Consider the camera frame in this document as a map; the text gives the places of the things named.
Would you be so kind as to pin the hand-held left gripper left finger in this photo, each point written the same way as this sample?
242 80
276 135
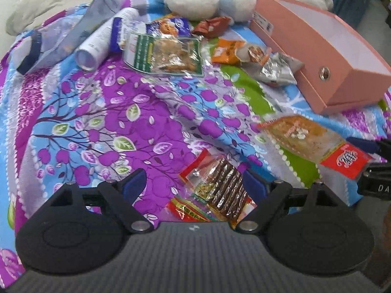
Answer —
134 183

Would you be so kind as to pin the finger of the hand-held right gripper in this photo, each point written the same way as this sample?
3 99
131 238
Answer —
363 146

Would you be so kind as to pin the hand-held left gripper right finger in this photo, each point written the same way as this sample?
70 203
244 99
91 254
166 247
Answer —
255 183

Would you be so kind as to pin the red clear packet brown snacks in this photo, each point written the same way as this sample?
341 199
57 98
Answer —
220 186

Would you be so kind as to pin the long orange red snack packet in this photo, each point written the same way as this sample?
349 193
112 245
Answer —
305 139

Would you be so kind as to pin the pink cardboard box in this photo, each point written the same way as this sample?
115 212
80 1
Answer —
305 42

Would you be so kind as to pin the blue and white snack packet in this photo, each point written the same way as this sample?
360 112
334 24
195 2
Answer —
177 26

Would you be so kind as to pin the floral bed sheet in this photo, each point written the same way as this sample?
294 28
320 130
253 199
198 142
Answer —
91 113

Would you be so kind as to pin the red and silver snack packet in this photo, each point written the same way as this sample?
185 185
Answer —
275 68

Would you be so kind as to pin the clear-window snack packet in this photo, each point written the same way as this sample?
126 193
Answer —
165 55

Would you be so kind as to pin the white cylindrical tube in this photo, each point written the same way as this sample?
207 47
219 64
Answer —
97 42

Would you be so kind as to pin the grey-blue plastic bag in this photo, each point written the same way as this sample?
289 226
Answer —
61 39

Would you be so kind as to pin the small red-brown snack packet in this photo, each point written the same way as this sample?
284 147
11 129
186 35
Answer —
210 26

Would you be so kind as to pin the white and blue plush toy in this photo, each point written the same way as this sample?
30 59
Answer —
195 1

